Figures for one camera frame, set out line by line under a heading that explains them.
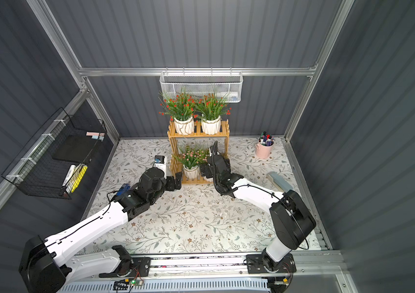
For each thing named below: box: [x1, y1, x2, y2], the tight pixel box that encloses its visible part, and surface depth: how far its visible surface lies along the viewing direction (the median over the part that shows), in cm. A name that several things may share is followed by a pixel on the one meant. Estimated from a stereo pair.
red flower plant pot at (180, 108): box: [158, 87, 198, 135], surface depth 77 cm
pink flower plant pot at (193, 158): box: [171, 145, 204, 181], surface depth 91 cm
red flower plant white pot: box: [194, 88, 233, 135], surface depth 79 cm
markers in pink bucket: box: [258, 130, 276, 147], surface depth 104 cm
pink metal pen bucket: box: [254, 136, 275, 160], surface depth 109 cm
